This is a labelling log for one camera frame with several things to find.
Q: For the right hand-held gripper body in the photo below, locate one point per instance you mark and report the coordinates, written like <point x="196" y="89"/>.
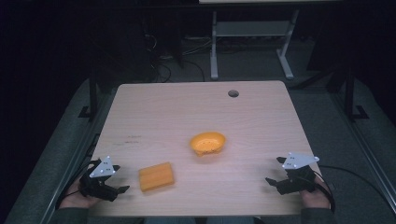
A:
<point x="300" y="180"/>

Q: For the grey metal rail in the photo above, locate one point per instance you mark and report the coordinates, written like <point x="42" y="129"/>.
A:
<point x="367" y="149"/>
<point x="70" y="168"/>

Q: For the person's left hand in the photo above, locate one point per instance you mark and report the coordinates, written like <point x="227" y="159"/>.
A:
<point x="74" y="200"/>

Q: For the orange sponge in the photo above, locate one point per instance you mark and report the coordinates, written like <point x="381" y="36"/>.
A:
<point x="156" y="176"/>

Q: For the person's right hand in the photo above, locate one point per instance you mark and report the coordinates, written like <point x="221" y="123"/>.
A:
<point x="316" y="200"/>

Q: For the black metal stand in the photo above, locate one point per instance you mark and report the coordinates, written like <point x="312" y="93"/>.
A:
<point x="350" y="93"/>
<point x="92" y="93"/>

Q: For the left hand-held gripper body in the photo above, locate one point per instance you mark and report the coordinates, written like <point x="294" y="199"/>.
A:
<point x="101" y="169"/>

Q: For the orange bowl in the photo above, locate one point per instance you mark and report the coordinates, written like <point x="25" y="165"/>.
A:
<point x="208" y="142"/>

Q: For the white metal stand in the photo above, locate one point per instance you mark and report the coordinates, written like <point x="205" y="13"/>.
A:
<point x="252" y="28"/>

